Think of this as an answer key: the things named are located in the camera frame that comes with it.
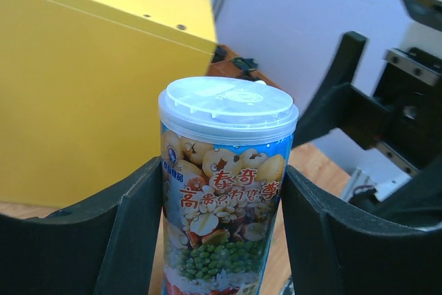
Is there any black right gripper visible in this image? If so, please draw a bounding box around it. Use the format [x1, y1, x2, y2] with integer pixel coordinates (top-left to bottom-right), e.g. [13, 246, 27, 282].
[292, 0, 442, 213]

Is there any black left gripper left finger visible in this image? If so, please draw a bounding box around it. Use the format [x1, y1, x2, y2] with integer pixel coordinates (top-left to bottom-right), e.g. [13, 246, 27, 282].
[1, 157, 162, 294]

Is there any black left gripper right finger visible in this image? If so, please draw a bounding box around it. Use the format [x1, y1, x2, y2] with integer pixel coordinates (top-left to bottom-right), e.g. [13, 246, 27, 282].
[282, 166, 441, 294]

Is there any blue tall congee can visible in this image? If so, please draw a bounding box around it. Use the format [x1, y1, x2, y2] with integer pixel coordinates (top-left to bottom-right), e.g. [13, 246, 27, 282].
[158, 77, 298, 294]

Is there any dark green patterned cloth roll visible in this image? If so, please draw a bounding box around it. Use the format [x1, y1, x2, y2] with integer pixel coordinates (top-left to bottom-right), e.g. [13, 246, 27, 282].
[231, 57, 258, 82]

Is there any wooden compartment tray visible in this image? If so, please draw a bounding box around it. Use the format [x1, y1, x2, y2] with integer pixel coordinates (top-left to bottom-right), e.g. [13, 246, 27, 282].
[206, 44, 279, 88]

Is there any black cloth roll back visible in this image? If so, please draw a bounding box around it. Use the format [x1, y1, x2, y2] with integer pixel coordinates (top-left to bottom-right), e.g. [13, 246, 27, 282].
[211, 45, 228, 64]

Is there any yellow cabinet box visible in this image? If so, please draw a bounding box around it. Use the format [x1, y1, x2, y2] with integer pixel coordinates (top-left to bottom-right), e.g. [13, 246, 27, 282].
[1, 0, 217, 207]

